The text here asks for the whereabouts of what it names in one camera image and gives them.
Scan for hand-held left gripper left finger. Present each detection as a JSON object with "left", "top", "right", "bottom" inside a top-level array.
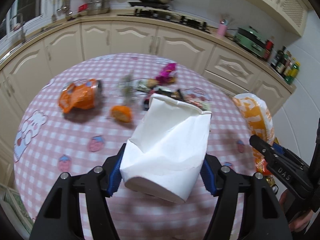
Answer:
[{"left": 29, "top": 144, "right": 125, "bottom": 240}]

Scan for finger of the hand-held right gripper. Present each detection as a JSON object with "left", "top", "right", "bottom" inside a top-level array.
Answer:
[
  {"left": 272, "top": 141, "right": 304, "bottom": 167},
  {"left": 249, "top": 134, "right": 278, "bottom": 165}
]

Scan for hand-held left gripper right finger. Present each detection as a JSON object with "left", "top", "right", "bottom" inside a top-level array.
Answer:
[{"left": 201, "top": 155, "right": 293, "bottom": 240}]

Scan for orange white plastic bag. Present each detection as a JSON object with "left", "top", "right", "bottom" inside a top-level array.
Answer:
[{"left": 232, "top": 92, "right": 275, "bottom": 178}]

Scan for white paper bag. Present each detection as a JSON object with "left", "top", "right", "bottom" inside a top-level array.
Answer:
[{"left": 119, "top": 93, "right": 212, "bottom": 204}]

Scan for person's right hand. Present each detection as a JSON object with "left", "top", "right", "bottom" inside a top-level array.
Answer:
[{"left": 279, "top": 190, "right": 318, "bottom": 233}]

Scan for gold foil packaging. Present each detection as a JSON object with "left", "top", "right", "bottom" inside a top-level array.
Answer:
[{"left": 254, "top": 156, "right": 279, "bottom": 193}]

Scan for pink checkered tablecloth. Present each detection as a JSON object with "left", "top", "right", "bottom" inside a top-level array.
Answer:
[{"left": 13, "top": 53, "right": 275, "bottom": 240}]

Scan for yellow green bottle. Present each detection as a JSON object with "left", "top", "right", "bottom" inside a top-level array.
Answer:
[{"left": 285, "top": 61, "right": 301, "bottom": 85}]

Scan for dark glass bottle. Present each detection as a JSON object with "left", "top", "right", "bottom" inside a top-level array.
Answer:
[{"left": 271, "top": 46, "right": 287, "bottom": 74}]

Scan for orange snack bag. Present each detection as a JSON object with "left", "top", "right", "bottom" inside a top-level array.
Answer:
[{"left": 58, "top": 78, "right": 103, "bottom": 113}]

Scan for dark snack wrapper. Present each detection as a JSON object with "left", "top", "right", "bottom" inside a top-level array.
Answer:
[{"left": 160, "top": 88, "right": 191, "bottom": 105}]

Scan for clear plastic wrapper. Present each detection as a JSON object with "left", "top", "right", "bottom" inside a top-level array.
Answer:
[{"left": 118, "top": 74, "right": 140, "bottom": 104}]

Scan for white packet with brown cake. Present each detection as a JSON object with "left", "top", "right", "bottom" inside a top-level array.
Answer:
[{"left": 135, "top": 79, "right": 160, "bottom": 93}]

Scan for red label sauce bottle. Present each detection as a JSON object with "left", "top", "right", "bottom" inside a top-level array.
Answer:
[{"left": 262, "top": 36, "right": 275, "bottom": 61}]

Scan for green floor mat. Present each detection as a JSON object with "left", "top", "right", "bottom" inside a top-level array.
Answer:
[{"left": 2, "top": 187, "right": 35, "bottom": 228}]

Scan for green countertop appliance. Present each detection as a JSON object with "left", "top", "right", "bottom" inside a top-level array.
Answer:
[{"left": 234, "top": 26, "right": 269, "bottom": 57}]

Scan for magenta snack packet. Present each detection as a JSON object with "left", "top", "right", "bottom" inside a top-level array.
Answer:
[{"left": 155, "top": 62, "right": 178, "bottom": 83}]

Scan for pink utensil holder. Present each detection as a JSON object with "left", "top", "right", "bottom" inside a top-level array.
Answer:
[{"left": 217, "top": 19, "right": 229, "bottom": 36}]

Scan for cream kitchen base cabinets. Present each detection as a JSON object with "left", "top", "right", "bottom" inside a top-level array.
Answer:
[{"left": 0, "top": 17, "right": 297, "bottom": 188}]

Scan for black gas stove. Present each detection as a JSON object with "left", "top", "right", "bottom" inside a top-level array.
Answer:
[{"left": 117, "top": 2, "right": 210, "bottom": 32}]

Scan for steel pot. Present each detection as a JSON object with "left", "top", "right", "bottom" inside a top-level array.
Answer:
[{"left": 87, "top": 0, "right": 111, "bottom": 15}]

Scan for chrome faucet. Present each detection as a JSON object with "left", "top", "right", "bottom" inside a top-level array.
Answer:
[{"left": 11, "top": 14, "right": 28, "bottom": 43}]

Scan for kitchen window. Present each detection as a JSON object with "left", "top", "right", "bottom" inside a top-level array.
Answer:
[{"left": 0, "top": 0, "right": 44, "bottom": 40}]

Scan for cream wall cabinet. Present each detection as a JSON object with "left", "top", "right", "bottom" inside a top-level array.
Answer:
[{"left": 231, "top": 0, "right": 309, "bottom": 37}]

